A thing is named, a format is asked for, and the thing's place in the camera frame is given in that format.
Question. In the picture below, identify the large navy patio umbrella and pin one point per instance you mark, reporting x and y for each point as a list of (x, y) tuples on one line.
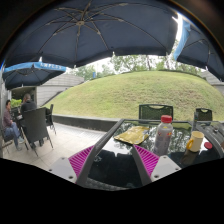
[(73, 33)]

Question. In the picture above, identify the dark wicker chair behind table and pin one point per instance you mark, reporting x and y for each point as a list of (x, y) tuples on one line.
[(154, 111)]

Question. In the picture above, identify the small red bottle cap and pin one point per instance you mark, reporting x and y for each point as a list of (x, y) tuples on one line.
[(208, 145)]

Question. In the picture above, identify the blue umbrella at left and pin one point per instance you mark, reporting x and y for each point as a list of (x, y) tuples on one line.
[(30, 74)]

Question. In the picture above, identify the yellow foil snack bag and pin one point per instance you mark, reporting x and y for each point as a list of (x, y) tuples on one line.
[(134, 135)]

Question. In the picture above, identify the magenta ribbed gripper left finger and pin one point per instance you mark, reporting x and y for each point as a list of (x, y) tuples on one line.
[(70, 168)]

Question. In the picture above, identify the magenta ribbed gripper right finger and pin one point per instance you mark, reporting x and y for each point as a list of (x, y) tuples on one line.
[(156, 166)]

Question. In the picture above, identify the seated person in purple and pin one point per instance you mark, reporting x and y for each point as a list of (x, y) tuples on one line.
[(10, 127)]

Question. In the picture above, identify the dark wicker chair at left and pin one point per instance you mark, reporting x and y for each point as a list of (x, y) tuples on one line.
[(35, 124)]

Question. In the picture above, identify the cream mug with yellow handle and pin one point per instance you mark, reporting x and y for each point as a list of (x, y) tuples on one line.
[(194, 144)]

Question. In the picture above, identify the clear bottle with red cap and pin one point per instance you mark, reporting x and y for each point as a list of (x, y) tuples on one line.
[(163, 135)]

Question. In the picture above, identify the grey concrete building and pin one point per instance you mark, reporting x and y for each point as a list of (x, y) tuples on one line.
[(44, 93)]

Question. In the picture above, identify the person in black shirt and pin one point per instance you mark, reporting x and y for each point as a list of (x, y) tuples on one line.
[(27, 104)]

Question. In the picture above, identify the navy umbrella at right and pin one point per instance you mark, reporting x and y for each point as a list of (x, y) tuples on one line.
[(195, 49)]

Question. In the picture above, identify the dark chair at right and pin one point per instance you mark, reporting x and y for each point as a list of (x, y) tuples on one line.
[(203, 114)]

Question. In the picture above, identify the glass table metal frame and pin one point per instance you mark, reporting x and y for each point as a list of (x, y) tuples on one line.
[(113, 164)]

